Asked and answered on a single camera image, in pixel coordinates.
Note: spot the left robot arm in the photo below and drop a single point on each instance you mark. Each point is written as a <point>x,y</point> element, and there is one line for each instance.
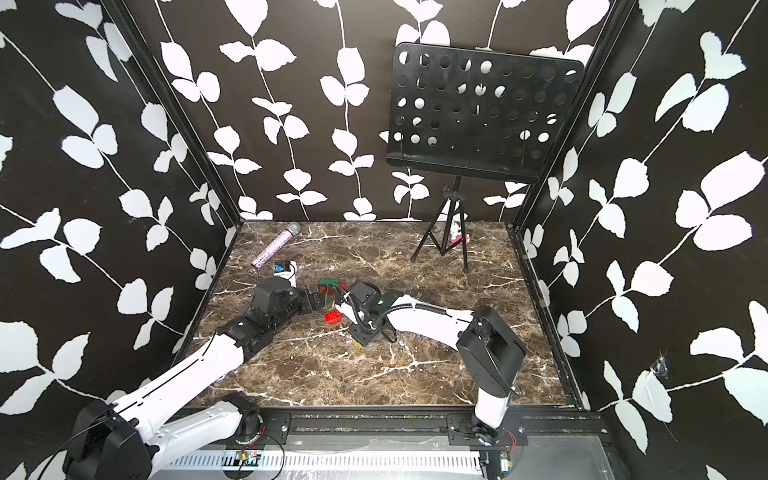
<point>136,435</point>

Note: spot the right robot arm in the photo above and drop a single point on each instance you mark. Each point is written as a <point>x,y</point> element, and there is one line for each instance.
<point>493,354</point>

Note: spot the white slotted cable duct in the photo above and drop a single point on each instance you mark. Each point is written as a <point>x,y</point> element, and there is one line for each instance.
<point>462,462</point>

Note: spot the black mounting rail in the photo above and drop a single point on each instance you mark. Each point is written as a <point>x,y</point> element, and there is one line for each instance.
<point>521,424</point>

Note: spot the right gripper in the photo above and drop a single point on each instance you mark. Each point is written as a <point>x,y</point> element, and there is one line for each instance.
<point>353,294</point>

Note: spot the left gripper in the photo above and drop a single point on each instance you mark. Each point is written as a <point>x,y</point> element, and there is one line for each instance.
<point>307,305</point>

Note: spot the black perforated music stand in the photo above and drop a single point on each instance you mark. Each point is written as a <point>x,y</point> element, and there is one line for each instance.
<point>476,114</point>

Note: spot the purple glitter microphone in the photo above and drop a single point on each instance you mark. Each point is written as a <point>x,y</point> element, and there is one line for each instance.
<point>282,239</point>

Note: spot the pink object behind stand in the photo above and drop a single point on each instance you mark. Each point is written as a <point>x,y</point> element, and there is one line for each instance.
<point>459,238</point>

